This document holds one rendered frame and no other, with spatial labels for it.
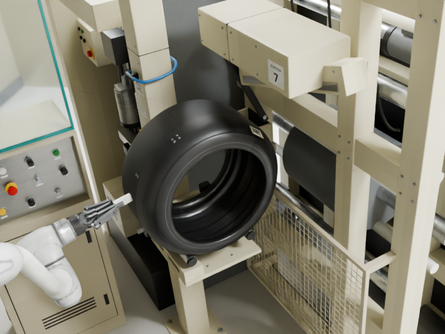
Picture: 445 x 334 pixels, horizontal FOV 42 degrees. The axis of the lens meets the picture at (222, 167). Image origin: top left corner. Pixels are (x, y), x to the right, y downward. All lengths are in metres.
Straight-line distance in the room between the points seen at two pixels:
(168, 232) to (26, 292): 1.07
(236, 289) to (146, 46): 1.73
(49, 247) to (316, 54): 1.11
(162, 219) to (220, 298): 1.40
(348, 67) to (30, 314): 2.03
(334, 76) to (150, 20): 0.76
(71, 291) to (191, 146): 0.65
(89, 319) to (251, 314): 0.89
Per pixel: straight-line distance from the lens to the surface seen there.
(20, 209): 2.80
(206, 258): 2.50
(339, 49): 1.92
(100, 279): 3.12
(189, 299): 3.05
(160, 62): 2.30
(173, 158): 2.02
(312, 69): 1.87
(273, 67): 1.89
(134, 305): 3.49
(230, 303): 3.40
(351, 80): 1.85
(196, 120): 2.08
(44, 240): 2.09
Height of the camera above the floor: 2.50
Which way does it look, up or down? 34 degrees down
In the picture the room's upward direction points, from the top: 6 degrees counter-clockwise
